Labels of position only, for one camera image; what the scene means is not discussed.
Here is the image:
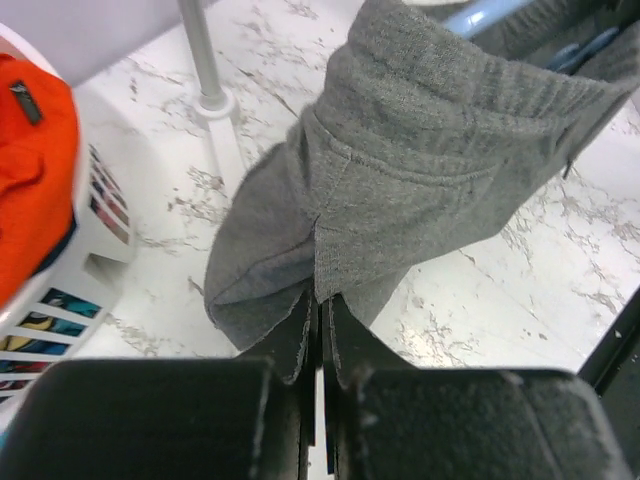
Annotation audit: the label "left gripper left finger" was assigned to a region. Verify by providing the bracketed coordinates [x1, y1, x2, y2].
[1, 293, 316, 479]

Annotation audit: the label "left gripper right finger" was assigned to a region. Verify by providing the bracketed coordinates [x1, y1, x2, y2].
[319, 296, 632, 479]

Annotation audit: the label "grey shorts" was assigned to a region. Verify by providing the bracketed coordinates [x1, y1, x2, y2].
[204, 1, 639, 350]

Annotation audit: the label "light blue hanger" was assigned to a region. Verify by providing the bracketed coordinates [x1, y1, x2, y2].
[444, 1, 630, 75]

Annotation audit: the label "white laundry basket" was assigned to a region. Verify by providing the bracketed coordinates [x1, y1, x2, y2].
[1, 27, 134, 417]

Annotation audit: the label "metal clothes rack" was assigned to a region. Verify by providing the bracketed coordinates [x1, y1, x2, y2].
[178, 0, 246, 199]

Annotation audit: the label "orange garment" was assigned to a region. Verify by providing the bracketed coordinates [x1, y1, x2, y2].
[1, 54, 79, 304]

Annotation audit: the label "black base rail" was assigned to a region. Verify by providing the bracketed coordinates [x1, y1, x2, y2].
[578, 290, 639, 396]

